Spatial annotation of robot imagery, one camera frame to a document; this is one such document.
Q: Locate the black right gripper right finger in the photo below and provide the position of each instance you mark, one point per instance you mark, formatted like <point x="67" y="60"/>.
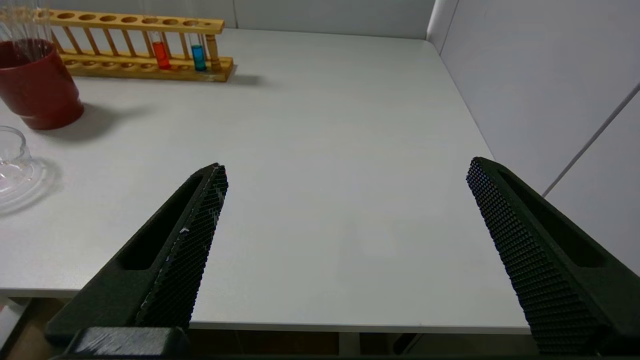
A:
<point x="560" y="270"/>

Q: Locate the test tube with blue pigment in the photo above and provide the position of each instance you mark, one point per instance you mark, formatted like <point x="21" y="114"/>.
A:
<point x="198" y="57"/>

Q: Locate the red cup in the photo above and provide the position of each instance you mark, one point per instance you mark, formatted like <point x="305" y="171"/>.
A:
<point x="40" y="90"/>

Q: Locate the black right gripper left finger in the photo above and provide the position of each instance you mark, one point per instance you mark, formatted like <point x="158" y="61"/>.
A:
<point x="165" y="270"/>

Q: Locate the test tube with red pigment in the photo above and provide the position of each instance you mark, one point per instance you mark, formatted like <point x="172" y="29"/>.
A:
<point x="161" y="55"/>

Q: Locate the clear glass dish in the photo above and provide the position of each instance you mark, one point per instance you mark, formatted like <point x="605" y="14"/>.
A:
<point x="12" y="165"/>

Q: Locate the empty glass test tube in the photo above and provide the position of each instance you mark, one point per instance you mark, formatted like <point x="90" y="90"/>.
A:
<point x="10" y="25"/>
<point x="42" y="22"/>
<point x="27" y="25"/>

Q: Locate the wooden test tube rack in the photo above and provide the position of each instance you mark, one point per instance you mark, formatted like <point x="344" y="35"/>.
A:
<point x="125" y="65"/>

